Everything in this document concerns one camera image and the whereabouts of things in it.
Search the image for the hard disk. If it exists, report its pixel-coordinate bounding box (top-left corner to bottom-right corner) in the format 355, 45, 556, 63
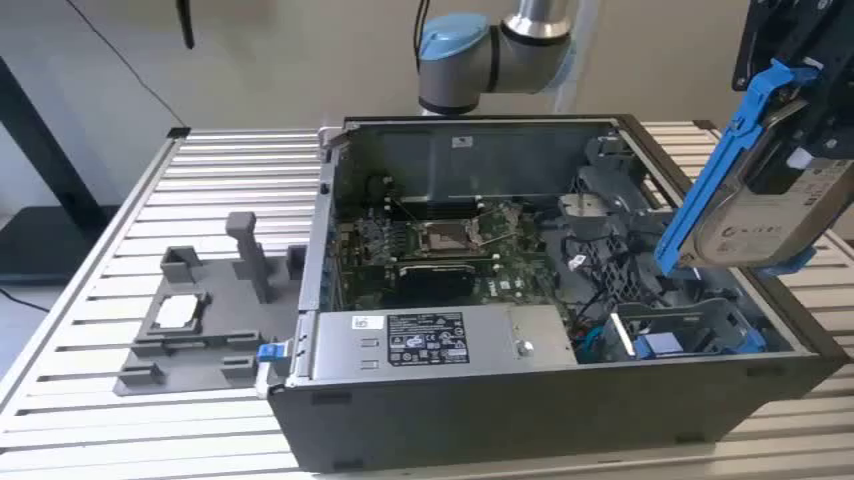
653, 58, 854, 279

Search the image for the black disk wire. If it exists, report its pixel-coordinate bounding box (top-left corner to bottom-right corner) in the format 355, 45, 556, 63
562, 234, 606, 281

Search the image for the grey metal disk bay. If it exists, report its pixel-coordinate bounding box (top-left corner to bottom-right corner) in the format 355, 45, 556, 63
609, 297, 764, 362

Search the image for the blue plastic bay part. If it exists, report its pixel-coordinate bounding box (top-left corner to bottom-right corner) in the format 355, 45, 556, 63
636, 333, 684, 360

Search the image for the green motherboard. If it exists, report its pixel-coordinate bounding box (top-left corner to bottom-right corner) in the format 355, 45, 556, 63
330, 194, 576, 314

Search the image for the CPU socket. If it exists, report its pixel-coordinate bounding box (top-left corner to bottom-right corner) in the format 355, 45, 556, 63
417, 219, 488, 257

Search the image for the silver power supply with label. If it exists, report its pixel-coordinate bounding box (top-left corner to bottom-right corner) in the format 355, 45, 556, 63
311, 304, 580, 382

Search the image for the black hanging antenna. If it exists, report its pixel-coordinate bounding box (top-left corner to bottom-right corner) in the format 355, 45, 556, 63
174, 0, 198, 51

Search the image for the grey parts rack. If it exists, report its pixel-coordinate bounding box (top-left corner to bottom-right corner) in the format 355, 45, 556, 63
113, 211, 309, 399

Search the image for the silver CPU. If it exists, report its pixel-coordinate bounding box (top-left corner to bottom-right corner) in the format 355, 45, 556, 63
155, 294, 203, 330

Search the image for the black monitor stand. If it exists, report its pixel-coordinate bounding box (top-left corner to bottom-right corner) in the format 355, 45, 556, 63
0, 54, 123, 287

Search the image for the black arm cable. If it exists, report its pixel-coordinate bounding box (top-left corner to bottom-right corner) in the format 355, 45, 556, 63
412, 0, 434, 47

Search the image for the thin black wall cable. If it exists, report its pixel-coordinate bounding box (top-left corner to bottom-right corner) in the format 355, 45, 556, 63
66, 0, 190, 132

